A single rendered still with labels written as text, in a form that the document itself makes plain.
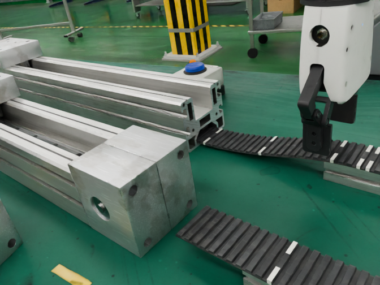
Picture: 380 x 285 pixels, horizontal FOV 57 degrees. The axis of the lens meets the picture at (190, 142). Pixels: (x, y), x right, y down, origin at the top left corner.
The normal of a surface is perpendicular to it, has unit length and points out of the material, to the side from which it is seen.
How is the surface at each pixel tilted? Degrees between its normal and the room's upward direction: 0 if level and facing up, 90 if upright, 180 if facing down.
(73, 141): 90
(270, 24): 90
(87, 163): 0
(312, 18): 80
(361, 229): 0
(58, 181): 90
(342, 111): 91
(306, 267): 0
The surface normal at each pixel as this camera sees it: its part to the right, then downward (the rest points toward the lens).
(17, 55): 0.76, 0.22
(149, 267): -0.15, -0.86
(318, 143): -0.62, 0.47
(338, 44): -0.40, 0.40
